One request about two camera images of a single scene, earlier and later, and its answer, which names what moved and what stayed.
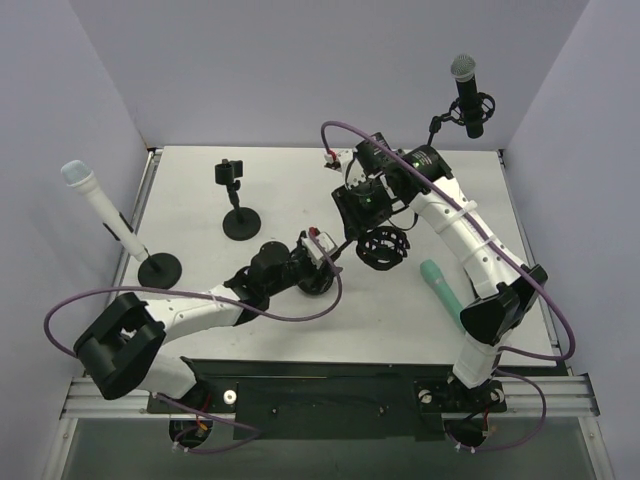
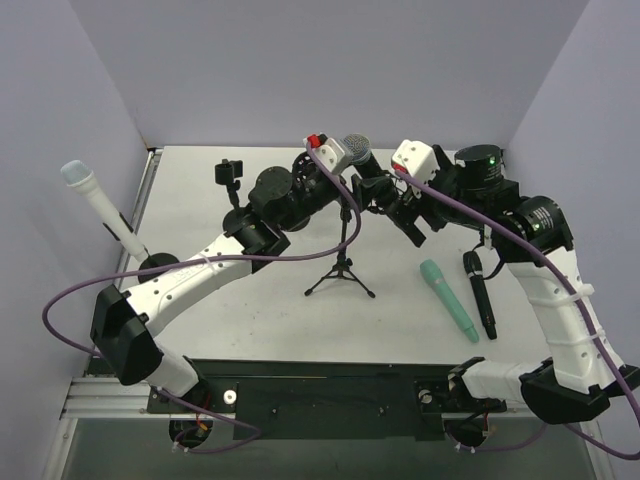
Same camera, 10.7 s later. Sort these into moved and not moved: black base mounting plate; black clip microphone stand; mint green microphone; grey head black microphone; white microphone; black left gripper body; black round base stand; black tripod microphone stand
Moved: black left gripper body; black tripod microphone stand; grey head black microphone
Not moved: mint green microphone; black round base stand; white microphone; black base mounting plate; black clip microphone stand
